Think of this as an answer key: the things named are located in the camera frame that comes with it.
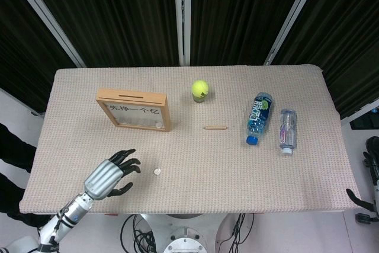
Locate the black cable bundle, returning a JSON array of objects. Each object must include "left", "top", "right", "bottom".
[
  {"left": 120, "top": 214, "right": 162, "bottom": 253},
  {"left": 228, "top": 213, "right": 256, "bottom": 253}
]

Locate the blue label drink bottle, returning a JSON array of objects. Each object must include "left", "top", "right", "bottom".
[{"left": 245, "top": 92, "right": 274, "bottom": 146}]

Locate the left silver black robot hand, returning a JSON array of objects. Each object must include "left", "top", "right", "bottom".
[{"left": 83, "top": 148, "right": 142, "bottom": 201}]

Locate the wooden coin box frame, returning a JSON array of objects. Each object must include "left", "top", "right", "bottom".
[{"left": 95, "top": 88, "right": 172, "bottom": 133}]

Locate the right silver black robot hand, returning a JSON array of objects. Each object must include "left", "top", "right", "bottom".
[{"left": 345, "top": 136, "right": 379, "bottom": 211}]

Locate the black pleated curtain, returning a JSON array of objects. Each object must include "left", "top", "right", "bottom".
[
  {"left": 271, "top": 0, "right": 379, "bottom": 120},
  {"left": 0, "top": 0, "right": 78, "bottom": 113},
  {"left": 190, "top": 0, "right": 312, "bottom": 66},
  {"left": 22, "top": 0, "right": 182, "bottom": 69}
]

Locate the beige woven table cloth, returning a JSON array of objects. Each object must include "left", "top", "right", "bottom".
[{"left": 19, "top": 63, "right": 362, "bottom": 215}]

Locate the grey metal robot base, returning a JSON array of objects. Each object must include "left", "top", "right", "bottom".
[{"left": 139, "top": 213, "right": 235, "bottom": 253}]

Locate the white frame post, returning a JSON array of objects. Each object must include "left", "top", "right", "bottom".
[
  {"left": 173, "top": 0, "right": 193, "bottom": 66},
  {"left": 262, "top": 0, "right": 329, "bottom": 66},
  {"left": 5, "top": 0, "right": 87, "bottom": 69}
]

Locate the person in black clothes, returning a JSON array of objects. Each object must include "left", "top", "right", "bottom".
[{"left": 0, "top": 122, "right": 50, "bottom": 230}]

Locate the dark screen panel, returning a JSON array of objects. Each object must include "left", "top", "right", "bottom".
[{"left": 349, "top": 107, "right": 379, "bottom": 131}]

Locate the clear plastic water bottle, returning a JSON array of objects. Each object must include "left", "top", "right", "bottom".
[{"left": 279, "top": 108, "right": 298, "bottom": 155}]

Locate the black caster wheel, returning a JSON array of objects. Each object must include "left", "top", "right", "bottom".
[{"left": 355, "top": 212, "right": 375, "bottom": 224}]

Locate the yellow tennis ball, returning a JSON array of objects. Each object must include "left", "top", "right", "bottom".
[{"left": 191, "top": 79, "right": 210, "bottom": 98}]

